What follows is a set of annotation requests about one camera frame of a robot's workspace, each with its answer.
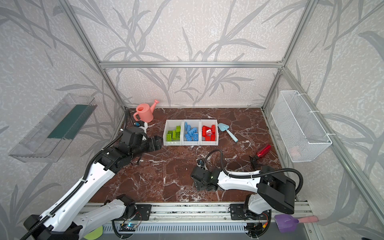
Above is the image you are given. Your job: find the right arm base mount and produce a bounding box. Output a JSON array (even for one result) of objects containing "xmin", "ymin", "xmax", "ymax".
[{"xmin": 228, "ymin": 204, "xmax": 272, "ymax": 221}]

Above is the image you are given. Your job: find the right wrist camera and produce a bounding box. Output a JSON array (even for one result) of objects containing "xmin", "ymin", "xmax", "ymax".
[{"xmin": 197, "ymin": 159, "xmax": 205, "ymax": 168}]

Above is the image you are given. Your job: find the clear plastic wall shelf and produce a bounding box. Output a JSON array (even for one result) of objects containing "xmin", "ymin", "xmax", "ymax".
[{"xmin": 9, "ymin": 94, "xmax": 97, "ymax": 163}]

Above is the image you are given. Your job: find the red tool right side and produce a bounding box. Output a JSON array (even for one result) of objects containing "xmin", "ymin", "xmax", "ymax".
[{"xmin": 250, "ymin": 145, "xmax": 272, "ymax": 170}]

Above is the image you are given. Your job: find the circuit board with led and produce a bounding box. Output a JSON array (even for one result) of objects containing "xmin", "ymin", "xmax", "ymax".
[{"xmin": 119, "ymin": 223, "xmax": 140, "ymax": 233}]

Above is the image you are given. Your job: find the green spatula wooden handle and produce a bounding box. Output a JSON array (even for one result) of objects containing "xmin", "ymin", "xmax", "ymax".
[{"xmin": 84, "ymin": 226, "xmax": 103, "ymax": 240}]

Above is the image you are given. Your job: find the red lego pair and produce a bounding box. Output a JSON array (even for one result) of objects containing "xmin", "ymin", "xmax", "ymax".
[{"xmin": 211, "ymin": 125, "xmax": 216, "ymax": 135}]

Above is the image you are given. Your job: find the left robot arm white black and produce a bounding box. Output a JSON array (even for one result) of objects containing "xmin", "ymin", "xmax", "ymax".
[{"xmin": 22, "ymin": 121, "xmax": 163, "ymax": 240}]

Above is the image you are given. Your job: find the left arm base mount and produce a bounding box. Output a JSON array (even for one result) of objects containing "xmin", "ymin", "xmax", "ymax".
[{"xmin": 129, "ymin": 204, "xmax": 152, "ymax": 221}]

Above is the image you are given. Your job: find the pink watering can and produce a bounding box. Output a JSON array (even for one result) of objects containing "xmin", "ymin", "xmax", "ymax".
[{"xmin": 133, "ymin": 100, "xmax": 159, "ymax": 123}]

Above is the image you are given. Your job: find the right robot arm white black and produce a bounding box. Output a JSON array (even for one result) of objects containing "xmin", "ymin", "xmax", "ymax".
[{"xmin": 191, "ymin": 149, "xmax": 304, "ymax": 218}]

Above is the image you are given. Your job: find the light blue toy shovel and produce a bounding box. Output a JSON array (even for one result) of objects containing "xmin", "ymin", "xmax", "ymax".
[{"xmin": 218, "ymin": 123, "xmax": 238, "ymax": 143}]

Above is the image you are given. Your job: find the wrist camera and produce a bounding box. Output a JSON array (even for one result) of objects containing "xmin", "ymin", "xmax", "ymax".
[
  {"xmin": 134, "ymin": 121, "xmax": 148, "ymax": 133},
  {"xmin": 197, "ymin": 159, "xmax": 205, "ymax": 168}
]

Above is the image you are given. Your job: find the purple scoop pink handle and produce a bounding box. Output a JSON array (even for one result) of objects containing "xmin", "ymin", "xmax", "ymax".
[{"xmin": 275, "ymin": 214, "xmax": 319, "ymax": 233}]

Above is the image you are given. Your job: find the white three-compartment bin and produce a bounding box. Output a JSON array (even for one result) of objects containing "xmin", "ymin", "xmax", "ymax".
[{"xmin": 163, "ymin": 120, "xmax": 219, "ymax": 146}]

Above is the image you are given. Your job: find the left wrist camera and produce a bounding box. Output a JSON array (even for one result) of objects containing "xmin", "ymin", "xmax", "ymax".
[{"xmin": 134, "ymin": 121, "xmax": 148, "ymax": 133}]

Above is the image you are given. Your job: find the white wire mesh basket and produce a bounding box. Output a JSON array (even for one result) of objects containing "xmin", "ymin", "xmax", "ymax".
[{"xmin": 271, "ymin": 90, "xmax": 332, "ymax": 163}]

